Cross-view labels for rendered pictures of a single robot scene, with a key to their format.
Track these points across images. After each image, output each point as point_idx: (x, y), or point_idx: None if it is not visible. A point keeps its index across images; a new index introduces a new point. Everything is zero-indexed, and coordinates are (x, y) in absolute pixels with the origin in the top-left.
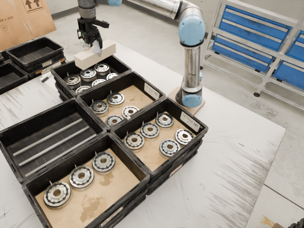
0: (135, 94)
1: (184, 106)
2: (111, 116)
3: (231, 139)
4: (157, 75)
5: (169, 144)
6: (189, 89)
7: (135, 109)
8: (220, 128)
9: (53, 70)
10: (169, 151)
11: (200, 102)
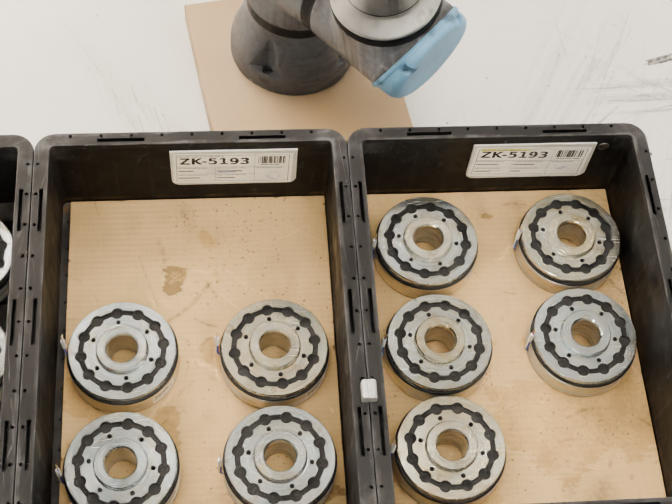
0: (149, 241)
1: (332, 90)
2: (235, 451)
3: (611, 68)
4: (14, 29)
5: (572, 324)
6: (407, 22)
7: (272, 317)
8: (537, 58)
9: None
10: (606, 351)
11: (462, 35)
